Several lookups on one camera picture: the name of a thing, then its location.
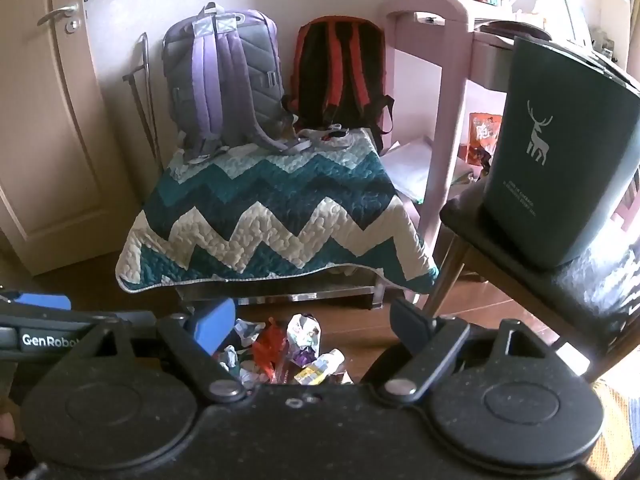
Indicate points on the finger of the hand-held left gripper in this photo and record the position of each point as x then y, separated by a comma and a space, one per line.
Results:
42, 302

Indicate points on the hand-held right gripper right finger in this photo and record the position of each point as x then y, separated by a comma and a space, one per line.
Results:
411, 327

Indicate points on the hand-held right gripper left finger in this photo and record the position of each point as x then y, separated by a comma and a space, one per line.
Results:
214, 325

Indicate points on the red plastic wrapper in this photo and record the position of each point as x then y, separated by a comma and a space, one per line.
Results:
270, 345

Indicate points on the teal print paper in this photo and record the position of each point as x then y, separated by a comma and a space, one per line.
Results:
305, 332

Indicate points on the purple wrapper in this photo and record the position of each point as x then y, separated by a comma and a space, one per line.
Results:
302, 358

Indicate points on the small white yellow-label bottle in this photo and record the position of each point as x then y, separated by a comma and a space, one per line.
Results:
322, 365

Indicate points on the dark green deer trash bin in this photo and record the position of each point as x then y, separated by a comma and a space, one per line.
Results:
560, 185

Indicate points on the teal white zigzag quilt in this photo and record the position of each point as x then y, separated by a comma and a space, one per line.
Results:
260, 210

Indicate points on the dark wooden chair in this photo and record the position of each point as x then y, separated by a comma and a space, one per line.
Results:
500, 240

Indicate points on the white paper stack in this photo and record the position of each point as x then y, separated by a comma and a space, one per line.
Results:
407, 165

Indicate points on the beige room door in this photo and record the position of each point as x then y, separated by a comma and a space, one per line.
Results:
50, 135

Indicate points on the orange snack bag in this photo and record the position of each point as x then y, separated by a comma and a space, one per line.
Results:
482, 135

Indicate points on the thin metal stick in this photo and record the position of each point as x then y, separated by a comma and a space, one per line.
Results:
146, 110

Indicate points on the patterned floor rug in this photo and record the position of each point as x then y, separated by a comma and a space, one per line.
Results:
615, 420

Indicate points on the purple grey backpack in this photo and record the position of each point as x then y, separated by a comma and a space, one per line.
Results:
240, 85

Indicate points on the red black backpack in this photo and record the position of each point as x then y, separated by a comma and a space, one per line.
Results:
345, 75

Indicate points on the pink desk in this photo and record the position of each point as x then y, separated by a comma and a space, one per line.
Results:
440, 60

